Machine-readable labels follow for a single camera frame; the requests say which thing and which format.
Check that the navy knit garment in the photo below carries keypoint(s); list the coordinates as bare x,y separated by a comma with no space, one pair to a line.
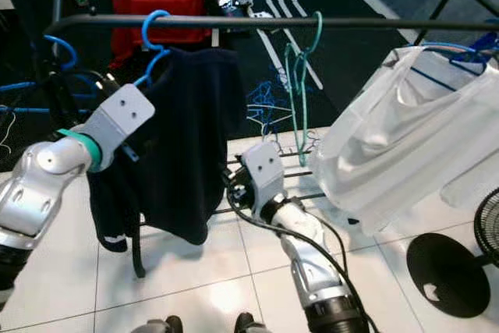
187,138

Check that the blue plastic hanger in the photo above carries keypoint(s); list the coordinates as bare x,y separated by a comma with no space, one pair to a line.
72,52
145,33
460,46
265,103

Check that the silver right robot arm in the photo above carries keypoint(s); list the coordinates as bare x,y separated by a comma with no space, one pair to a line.
312,271

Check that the teal plastic hanger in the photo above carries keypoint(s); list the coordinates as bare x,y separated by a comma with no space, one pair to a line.
319,33

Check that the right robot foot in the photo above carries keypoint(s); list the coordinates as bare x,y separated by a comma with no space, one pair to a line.
257,325

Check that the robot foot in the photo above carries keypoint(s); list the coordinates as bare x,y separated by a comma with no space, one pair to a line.
257,325
160,325

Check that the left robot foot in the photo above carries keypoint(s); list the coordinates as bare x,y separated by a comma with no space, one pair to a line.
160,325

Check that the white tank top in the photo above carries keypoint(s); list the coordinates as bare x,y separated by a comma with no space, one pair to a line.
398,146

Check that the black metal clothes rack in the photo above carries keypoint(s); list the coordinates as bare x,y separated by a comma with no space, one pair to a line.
398,25

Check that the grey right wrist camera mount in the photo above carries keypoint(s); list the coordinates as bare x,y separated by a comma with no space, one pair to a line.
261,169

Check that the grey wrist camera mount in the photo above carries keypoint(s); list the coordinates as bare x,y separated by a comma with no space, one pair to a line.
121,118
261,169

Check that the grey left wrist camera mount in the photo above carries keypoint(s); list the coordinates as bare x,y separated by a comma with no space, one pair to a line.
121,118

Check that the black metal stand frame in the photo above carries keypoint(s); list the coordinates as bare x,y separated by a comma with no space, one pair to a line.
443,1

